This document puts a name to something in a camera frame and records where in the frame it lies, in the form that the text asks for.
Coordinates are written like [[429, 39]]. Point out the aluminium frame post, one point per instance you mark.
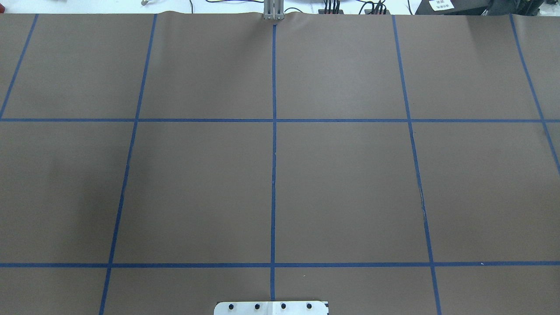
[[273, 10]]

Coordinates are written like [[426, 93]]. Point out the white pedestal column base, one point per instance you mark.
[[272, 308]]

